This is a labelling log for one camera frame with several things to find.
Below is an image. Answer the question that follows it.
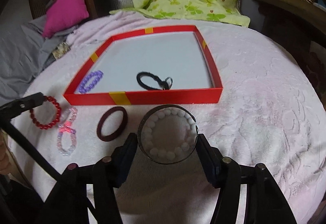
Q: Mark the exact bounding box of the dark maroon hair band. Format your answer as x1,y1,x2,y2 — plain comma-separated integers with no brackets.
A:
97,106,128,142

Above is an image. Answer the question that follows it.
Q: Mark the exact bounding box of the red bead bracelet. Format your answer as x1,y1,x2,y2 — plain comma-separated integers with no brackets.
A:
29,95,63,130

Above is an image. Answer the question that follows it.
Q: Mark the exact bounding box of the white bead bracelet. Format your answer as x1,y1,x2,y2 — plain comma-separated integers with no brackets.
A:
141,108,197,160

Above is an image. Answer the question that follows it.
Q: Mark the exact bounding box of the pink clear bead bracelet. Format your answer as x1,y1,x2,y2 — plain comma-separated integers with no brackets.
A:
56,128,77,156

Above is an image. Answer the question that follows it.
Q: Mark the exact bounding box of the pearl bracelet with pink bow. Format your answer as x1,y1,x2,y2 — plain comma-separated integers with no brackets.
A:
58,107,79,133

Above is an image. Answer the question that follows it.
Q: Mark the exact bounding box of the silver metal bangle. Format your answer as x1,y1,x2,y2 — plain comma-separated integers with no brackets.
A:
137,104,198,165

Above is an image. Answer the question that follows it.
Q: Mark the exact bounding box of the grey bed sheet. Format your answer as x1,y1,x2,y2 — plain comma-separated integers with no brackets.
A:
1,15,77,105

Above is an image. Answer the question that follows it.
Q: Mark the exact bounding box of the light pink fleece blanket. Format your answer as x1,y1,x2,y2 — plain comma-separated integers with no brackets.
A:
13,12,325,223

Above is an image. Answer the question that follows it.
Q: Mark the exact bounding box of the small patterned fabric pouch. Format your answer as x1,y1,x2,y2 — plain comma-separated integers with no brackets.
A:
52,42,70,60

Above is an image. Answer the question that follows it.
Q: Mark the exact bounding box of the red shallow tray box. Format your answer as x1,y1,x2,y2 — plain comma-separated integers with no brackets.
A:
64,25,223,105

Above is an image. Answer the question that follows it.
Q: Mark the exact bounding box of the magenta pillow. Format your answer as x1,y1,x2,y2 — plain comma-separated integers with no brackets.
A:
42,0,89,38

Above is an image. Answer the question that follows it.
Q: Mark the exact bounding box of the wooden shelf table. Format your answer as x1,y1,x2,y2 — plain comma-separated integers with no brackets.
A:
257,0,326,35

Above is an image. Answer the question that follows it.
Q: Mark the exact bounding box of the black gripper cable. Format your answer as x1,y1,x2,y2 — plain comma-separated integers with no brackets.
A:
0,117,63,184

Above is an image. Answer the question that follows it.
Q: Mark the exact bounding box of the purple bead bracelet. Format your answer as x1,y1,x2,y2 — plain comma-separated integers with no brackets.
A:
78,69,104,94

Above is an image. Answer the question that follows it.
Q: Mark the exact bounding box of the black hair tie with ring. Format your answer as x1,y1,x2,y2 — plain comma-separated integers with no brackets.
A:
136,71,174,91

